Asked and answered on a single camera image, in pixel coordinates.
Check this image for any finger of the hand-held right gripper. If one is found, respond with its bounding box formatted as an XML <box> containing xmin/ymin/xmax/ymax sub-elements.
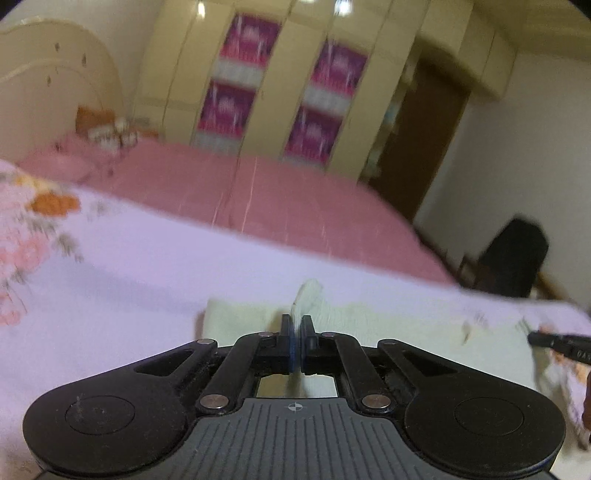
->
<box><xmin>527</xmin><ymin>329</ymin><xmax>570</xmax><ymax>355</ymax></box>

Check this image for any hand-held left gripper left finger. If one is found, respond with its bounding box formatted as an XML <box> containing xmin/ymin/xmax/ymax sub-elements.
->
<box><xmin>134</xmin><ymin>314</ymin><xmax>297</xmax><ymax>415</ymax></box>

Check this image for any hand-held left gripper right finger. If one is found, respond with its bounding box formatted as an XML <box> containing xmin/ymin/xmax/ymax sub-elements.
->
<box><xmin>298</xmin><ymin>315</ymin><xmax>459</xmax><ymax>414</ymax></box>

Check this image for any white knit sweater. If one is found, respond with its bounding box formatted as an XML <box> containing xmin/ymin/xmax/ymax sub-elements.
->
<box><xmin>202</xmin><ymin>278</ymin><xmax>539</xmax><ymax>398</ymax></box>

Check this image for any black chair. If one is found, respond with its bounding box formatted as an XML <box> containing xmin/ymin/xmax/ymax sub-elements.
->
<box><xmin>462</xmin><ymin>216</ymin><xmax>551</xmax><ymax>299</ymax></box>

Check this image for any pink bed sheet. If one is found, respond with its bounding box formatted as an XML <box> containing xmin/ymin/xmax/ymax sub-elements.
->
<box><xmin>18</xmin><ymin>135</ymin><xmax>459</xmax><ymax>288</ymax></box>

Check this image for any purple floral blanket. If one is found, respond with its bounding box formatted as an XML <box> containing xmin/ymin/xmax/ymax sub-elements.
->
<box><xmin>0</xmin><ymin>159</ymin><xmax>591</xmax><ymax>480</ymax></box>

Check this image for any brown wooden door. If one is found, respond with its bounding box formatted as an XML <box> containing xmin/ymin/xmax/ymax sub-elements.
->
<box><xmin>368</xmin><ymin>60</ymin><xmax>471</xmax><ymax>223</ymax></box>

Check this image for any corner shelf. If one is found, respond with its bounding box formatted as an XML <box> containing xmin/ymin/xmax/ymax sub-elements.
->
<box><xmin>367</xmin><ymin>62</ymin><xmax>414</xmax><ymax>183</ymax></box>

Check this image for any cream wardrobe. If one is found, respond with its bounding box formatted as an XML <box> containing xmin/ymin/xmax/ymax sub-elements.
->
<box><xmin>133</xmin><ymin>0</ymin><xmax>519</xmax><ymax>186</ymax></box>

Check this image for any patterned folded cloth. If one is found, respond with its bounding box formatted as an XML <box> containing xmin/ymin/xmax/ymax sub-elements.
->
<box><xmin>87</xmin><ymin>117</ymin><xmax>140</xmax><ymax>151</ymax></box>

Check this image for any orange cloth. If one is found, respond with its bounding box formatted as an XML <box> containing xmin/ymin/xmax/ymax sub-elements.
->
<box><xmin>76</xmin><ymin>106</ymin><xmax>115</xmax><ymax>136</ymax></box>

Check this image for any cream bed headboard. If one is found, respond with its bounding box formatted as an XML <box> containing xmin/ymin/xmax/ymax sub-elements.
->
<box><xmin>0</xmin><ymin>18</ymin><xmax>124</xmax><ymax>163</ymax></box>

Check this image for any purple wall poster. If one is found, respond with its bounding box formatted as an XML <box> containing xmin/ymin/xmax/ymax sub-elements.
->
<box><xmin>305</xmin><ymin>39</ymin><xmax>369</xmax><ymax>114</ymax></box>
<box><xmin>194</xmin><ymin>79</ymin><xmax>256</xmax><ymax>153</ymax></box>
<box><xmin>283</xmin><ymin>106</ymin><xmax>345</xmax><ymax>167</ymax></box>
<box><xmin>217</xmin><ymin>13</ymin><xmax>282</xmax><ymax>86</ymax></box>

